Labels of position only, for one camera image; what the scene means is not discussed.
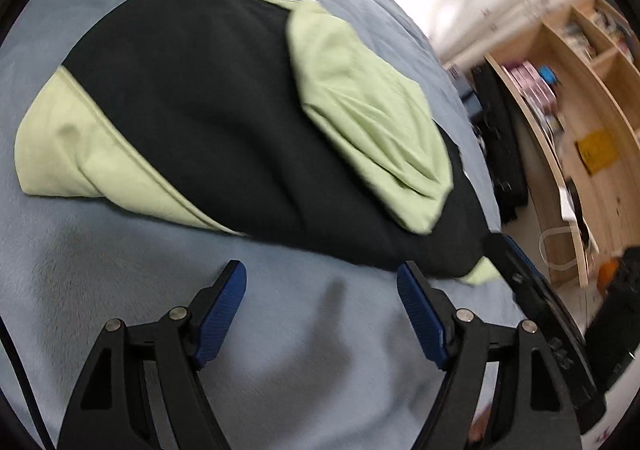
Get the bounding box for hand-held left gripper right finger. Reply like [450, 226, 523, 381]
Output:
[396, 261, 585, 450]

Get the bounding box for white cable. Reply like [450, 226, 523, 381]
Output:
[539, 226, 583, 273]

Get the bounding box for black bag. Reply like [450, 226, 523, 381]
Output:
[469, 61, 531, 225]

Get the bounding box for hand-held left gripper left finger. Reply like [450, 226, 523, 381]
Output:
[56, 259, 249, 450]

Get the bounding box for black cable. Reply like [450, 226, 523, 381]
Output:
[0, 325, 56, 450]

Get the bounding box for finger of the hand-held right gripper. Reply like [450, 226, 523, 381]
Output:
[481, 233, 551, 303]

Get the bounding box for pink boxes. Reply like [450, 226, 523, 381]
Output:
[501, 60, 559, 115]

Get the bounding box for wooden bookshelf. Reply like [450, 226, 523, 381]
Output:
[482, 0, 640, 290]

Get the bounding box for green and black jacket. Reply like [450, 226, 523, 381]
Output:
[14, 0, 506, 287]

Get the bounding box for bed with blue sheet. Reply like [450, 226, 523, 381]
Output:
[0, 0, 523, 450]

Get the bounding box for yellow paper sheet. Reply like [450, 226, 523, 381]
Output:
[575, 127, 622, 177]

